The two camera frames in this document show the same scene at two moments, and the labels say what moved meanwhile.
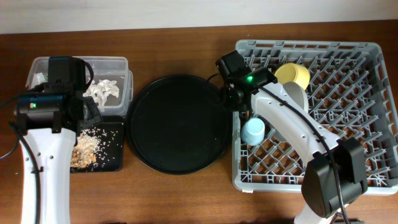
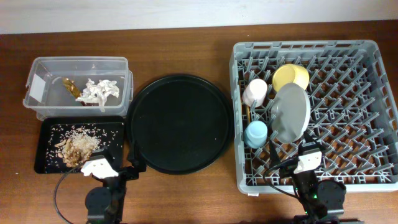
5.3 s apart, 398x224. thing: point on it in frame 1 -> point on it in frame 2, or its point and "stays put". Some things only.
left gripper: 97,117 -> 136,164
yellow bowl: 293,72 stays put
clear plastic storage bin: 111,88 stays put
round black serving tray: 177,124 stays put
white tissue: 100,89 stays put
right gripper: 226,101 -> 274,157
